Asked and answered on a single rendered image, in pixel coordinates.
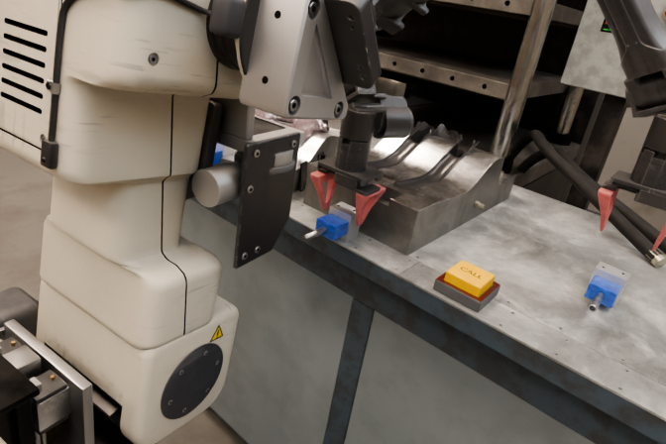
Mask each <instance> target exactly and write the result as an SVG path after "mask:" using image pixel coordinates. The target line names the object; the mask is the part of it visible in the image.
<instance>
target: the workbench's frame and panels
mask: <svg viewBox="0 0 666 444"><path fill-rule="evenodd" d="M239 198H240V197H238V198H236V199H233V200H230V201H227V202H225V203H222V204H219V205H216V206H213V207H205V206H203V205H201V204H200V203H199V202H198V201H197V199H196V198H195V197H193V198H190V199H187V200H185V205H184V211H183V217H182V224H181V230H180V236H181V237H182V238H184V239H186V240H188V241H190V242H192V243H194V244H196V245H197V246H199V247H201V248H203V249H205V250H207V251H209V252H211V253H212V254H214V255H216V257H217V258H218V259H219V260H220V262H221V264H222V272H221V277H220V281H219V287H218V292H217V295H218V296H220V297H222V298H223V299H225V300H227V301H228V302H230V303H232V304H234V305H235V306H236V307H237V308H238V311H239V318H238V323H237V327H236V332H235V337H234V342H233V347H232V352H231V357H230V361H229V366H228V371H227V376H226V380H225V383H224V386H223V388H222V389H221V391H220V393H219V394H218V396H217V397H216V399H215V400H214V401H213V402H212V403H211V405H210V406H209V408H210V409H211V410H212V411H213V412H214V413H215V414H216V415H217V416H218V417H219V418H220V419H221V420H222V421H223V422H224V423H225V424H226V425H227V426H228V427H229V428H230V429H231V430H233V431H234V432H235V433H236V434H237V435H238V436H239V437H240V438H241V439H242V440H243V441H244V442H245V443H246V444H666V421H664V420H663V419H661V418H659V417H657V416H655V415H653V414H651V413H650V412H648V411H646V410H644V409H642V408H640V407H639V406H637V405H635V404H633V403H631V402H629V401H627V400H626V399H624V398H622V397H620V396H618V395H616V394H614V393H613V392H611V391H609V390H607V389H605V388H603V387H601V386H599V385H597V384H595V383H593V382H591V381H590V380H588V379H586V378H584V377H582V376H580V375H578V374H577V373H575V372H573V371H571V370H569V369H567V368H566V367H564V366H562V365H560V364H558V363H556V362H554V361H553V360H551V359H549V358H547V357H545V356H543V355H541V354H540V353H538V352H536V351H534V350H532V349H530V348H529V347H527V346H525V345H523V344H521V343H519V342H517V341H516V340H514V339H512V338H510V337H508V336H506V335H504V334H503V333H501V332H499V331H498V330H496V329H494V328H493V327H491V326H489V325H487V324H485V323H483V322H481V321H480V320H478V319H476V318H474V317H472V316H470V315H468V314H467V313H465V312H463V311H461V310H459V309H457V308H456V307H454V306H452V305H450V304H448V303H446V302H444V301H443V300H441V299H439V298H437V297H435V296H433V295H431V294H430V293H428V292H426V291H424V290H422V289H420V288H419V287H417V286H415V285H413V284H411V283H409V282H407V281H406V280H404V279H402V278H400V277H397V276H395V275H394V274H392V273H390V272H388V271H386V270H384V269H383V268H381V267H379V266H377V265H375V264H373V263H371V262H370V261H368V260H366V259H364V258H362V257H360V256H358V255H357V254H355V253H353V252H351V251H349V250H347V249H346V248H344V247H342V246H340V245H338V244H336V243H334V242H333V241H331V240H329V239H327V238H325V237H323V236H321V235H320V236H318V237H315V238H313V239H311V240H308V241H304V240H303V236H304V235H305V234H308V233H310V232H312V230H310V229H309V228H307V227H305V226H303V225H301V224H299V223H297V222H296V221H294V220H292V219H290V218H288V220H287V222H286V224H285V225H284V227H283V229H282V231H281V233H280V235H279V236H278V238H277V241H276V243H275V245H274V247H273V248H272V250H271V251H269V252H267V253H266V254H264V255H262V256H260V257H258V258H256V259H254V260H252V261H250V262H248V263H247V264H245V265H243V266H241V267H239V268H237V269H234V268H233V263H234V252H235V241H236V231H237V220H238V209H239Z"/></svg>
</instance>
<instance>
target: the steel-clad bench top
mask: <svg viewBox="0 0 666 444"><path fill-rule="evenodd" d="M304 192H305V189H304V190H302V191H301V192H300V189H299V190H298V191H296V192H295V193H293V194H292V199H291V206H290V213H289V218H290V219H292V220H294V221H296V222H297V223H299V224H301V225H303V226H305V227H307V228H309V229H310V230H312V231H314V230H315V227H316V221H317V218H319V217H322V216H324V215H326V214H324V213H322V212H320V211H318V210H316V209H314V208H312V207H310V206H308V205H306V204H304V203H303V199H304ZM600 226H601V216H600V215H597V214H595V213H592V212H589V211H586V210H583V209H581V208H578V207H575V206H572V205H570V204H567V203H564V202H561V201H558V200H556V199H553V198H550V197H547V196H545V195H542V194H539V193H536V192H533V191H531V190H528V189H525V188H522V187H520V186H517V185H513V186H512V189H511V192H510V195H509V198H508V199H507V200H505V201H503V202H502V203H500V204H498V205H496V206H494V207H493V208H491V209H489V210H487V211H486V212H484V213H482V214H480V215H479V216H477V217H475V218H473V219H471V220H470V221H468V222H466V223H464V224H463V225H461V226H459V227H457V228H456V229H454V230H452V231H450V232H448V233H447V234H445V235H443V236H441V237H440V238H438V239H436V240H434V241H433V242H431V243H429V244H427V245H426V246H424V247H422V248H420V249H418V250H417V251H415V252H413V253H411V254H410V255H408V256H407V255H405V254H403V253H401V252H399V251H397V250H395V249H393V248H391V247H389V246H387V245H385V244H383V243H381V242H379V241H377V240H375V239H373V238H371V237H369V236H367V235H365V234H363V233H361V232H360V231H359V233H358V237H356V238H354V239H352V240H350V241H348V242H345V241H343V240H341V239H339V238H338V239H336V240H334V241H333V242H334V243H336V244H338V245H340V246H342V247H344V248H346V249H347V250H349V251H351V252H353V253H355V254H357V255H358V256H360V257H362V258H364V259H366V260H368V261H370V262H371V263H373V264H375V265H377V266H379V267H381V268H383V269H384V270H386V271H388V272H390V273H392V274H394V275H395V276H397V277H399V278H402V279H404V280H406V281H407V282H409V283H411V284H413V285H415V286H417V287H419V288H420V289H422V290H424V291H426V292H428V293H430V294H431V295H433V296H435V297H437V298H439V299H441V300H443V301H444V302H446V303H448V304H450V305H452V306H454V307H456V308H457V309H459V310H461V311H463V312H465V313H467V314H468V315H470V316H472V317H474V318H476V319H478V320H480V321H481V322H483V323H485V324H487V325H489V326H491V327H493V328H494V329H496V330H498V331H499V332H501V333H503V334H504V335H506V336H508V337H510V338H512V339H514V340H516V341H517V342H519V343H521V344H523V345H525V346H527V347H529V348H530V349H532V350H534V351H536V352H538V353H540V354H541V355H543V356H545V357H547V358H549V359H551V360H553V361H554V362H556V363H558V364H560V365H562V366H564V367H566V368H567V369H569V370H571V371H573V372H575V373H577V374H578V375H580V376H582V377H584V378H586V379H588V380H590V381H591V382H593V383H595V384H597V385H599V386H601V387H603V388H604V389H607V390H609V391H611V392H613V393H614V394H616V395H618V396H620V397H622V398H624V399H626V400H627V401H629V402H631V403H633V404H635V405H637V406H639V407H640V408H642V409H644V410H646V411H648V412H650V413H651V414H653V415H655V416H657V417H659V418H661V419H663V420H664V421H666V265H665V266H663V267H661V268H655V267H654V266H653V265H652V264H651V263H650V262H649V261H648V260H647V259H646V258H645V257H644V256H643V255H642V254H641V253H640V252H639V251H638V250H637V249H636V248H635V247H634V246H633V245H632V244H631V243H630V242H629V241H628V240H627V239H626V238H625V237H624V236H623V235H622V234H621V233H620V232H619V231H618V230H617V229H616V228H615V227H614V226H613V225H612V223H611V222H610V221H609V220H608V222H607V224H606V227H605V229H604V231H603V232H601V231H600ZM461 261H465V262H468V263H470V264H472V265H474V266H476V267H478V268H480V269H482V270H484V271H486V272H489V273H491V274H493V275H495V279H494V281H495V282H497V283H499V284H500V288H499V293H498V295H497V296H496V297H495V298H493V299H492V300H491V301H490V302H489V303H488V304H487V305H486V306H485V307H484V308H483V309H482V310H480V311H479V312H475V311H474V310H472V309H470V308H468V307H466V306H464V305H462V304H460V303H459V302H457V301H455V300H453V299H451V298H449V297H447V296H445V295H444V294H442V293H440V292H438V291H436V290H434V289H433V285H434V283H435V280H436V279H437V278H438V277H440V276H441V275H443V274H444V273H446V272H447V271H448V270H449V269H451V268H452V267H454V266H455V265H457V264H458V263H460V262H461ZM599 262H603V263H605V264H608V265H610V266H613V267H615V268H618V269H620V270H623V271H625V272H627V273H630V277H629V279H628V281H627V284H626V286H625V288H624V290H623V292H622V295H621V297H620V299H619V301H618V303H617V305H616V307H612V308H609V307H606V306H604V305H602V304H600V305H599V307H598V309H597V310H596V311H595V312H592V311H590V310H589V308H588V307H589V305H590V303H591V302H592V300H591V299H589V298H586V297H585V292H586V289H587V287H588V285H589V282H590V280H591V278H592V275H593V273H594V270H595V268H596V266H597V265H598V264H599Z"/></svg>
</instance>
